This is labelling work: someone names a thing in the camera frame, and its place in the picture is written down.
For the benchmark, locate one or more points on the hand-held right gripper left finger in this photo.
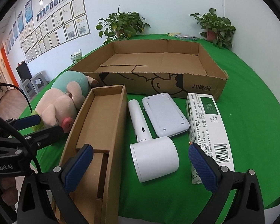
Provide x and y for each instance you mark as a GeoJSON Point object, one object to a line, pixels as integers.
{"type": "Point", "coordinates": [78, 168]}

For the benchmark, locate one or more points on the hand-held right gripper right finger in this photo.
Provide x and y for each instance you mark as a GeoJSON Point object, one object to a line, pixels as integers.
{"type": "Point", "coordinates": [201, 168]}

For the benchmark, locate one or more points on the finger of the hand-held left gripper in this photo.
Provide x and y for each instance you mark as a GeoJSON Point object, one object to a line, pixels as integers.
{"type": "Point", "coordinates": [28, 121]}
{"type": "Point", "coordinates": [47, 135]}

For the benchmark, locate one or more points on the pink pig plush toy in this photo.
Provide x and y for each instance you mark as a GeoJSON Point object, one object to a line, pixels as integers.
{"type": "Point", "coordinates": [58, 105]}

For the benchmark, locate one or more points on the narrow brown cardboard box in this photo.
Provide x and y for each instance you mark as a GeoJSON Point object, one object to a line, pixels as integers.
{"type": "Point", "coordinates": [93, 126]}

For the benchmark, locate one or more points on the white handheld lint remover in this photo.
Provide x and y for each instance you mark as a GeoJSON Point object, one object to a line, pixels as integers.
{"type": "Point", "coordinates": [154, 161]}

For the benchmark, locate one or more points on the white plastic device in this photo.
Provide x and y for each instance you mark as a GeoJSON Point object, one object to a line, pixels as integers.
{"type": "Point", "coordinates": [165, 114]}

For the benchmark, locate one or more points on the large cardboard box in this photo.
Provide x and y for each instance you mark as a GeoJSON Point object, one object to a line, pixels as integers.
{"type": "Point", "coordinates": [154, 84]}

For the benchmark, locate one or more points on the person's left hand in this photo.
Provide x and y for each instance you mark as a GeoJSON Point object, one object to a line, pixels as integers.
{"type": "Point", "coordinates": [8, 191]}

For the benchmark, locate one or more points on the grey plastic stool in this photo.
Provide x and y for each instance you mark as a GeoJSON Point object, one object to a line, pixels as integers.
{"type": "Point", "coordinates": [28, 87]}
{"type": "Point", "coordinates": [39, 80]}

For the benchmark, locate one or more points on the black cabinet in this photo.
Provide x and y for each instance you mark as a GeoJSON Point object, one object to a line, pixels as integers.
{"type": "Point", "coordinates": [23, 72]}

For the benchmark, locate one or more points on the white and green patterned cup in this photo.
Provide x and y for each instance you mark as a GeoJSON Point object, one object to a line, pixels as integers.
{"type": "Point", "coordinates": [75, 57]}

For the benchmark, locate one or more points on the green tablecloth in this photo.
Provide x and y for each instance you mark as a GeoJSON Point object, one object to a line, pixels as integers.
{"type": "Point", "coordinates": [252, 98]}

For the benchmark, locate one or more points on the bushy potted green plant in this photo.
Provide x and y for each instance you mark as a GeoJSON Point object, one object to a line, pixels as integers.
{"type": "Point", "coordinates": [121, 25]}

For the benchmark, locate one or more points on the blue and white tissue packet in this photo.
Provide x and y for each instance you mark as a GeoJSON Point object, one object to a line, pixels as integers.
{"type": "Point", "coordinates": [185, 36]}

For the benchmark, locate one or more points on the yellow paper packet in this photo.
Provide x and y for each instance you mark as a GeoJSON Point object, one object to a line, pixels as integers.
{"type": "Point", "coordinates": [173, 34]}

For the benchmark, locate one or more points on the green plant in red pot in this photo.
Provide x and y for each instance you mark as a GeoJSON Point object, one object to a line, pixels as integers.
{"type": "Point", "coordinates": [214, 28]}

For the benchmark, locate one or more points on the wall of framed certificates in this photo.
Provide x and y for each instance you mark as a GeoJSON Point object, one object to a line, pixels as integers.
{"type": "Point", "coordinates": [60, 28]}

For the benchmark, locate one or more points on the blue wall poster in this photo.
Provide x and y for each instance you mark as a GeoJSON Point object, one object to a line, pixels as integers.
{"type": "Point", "coordinates": [28, 10]}

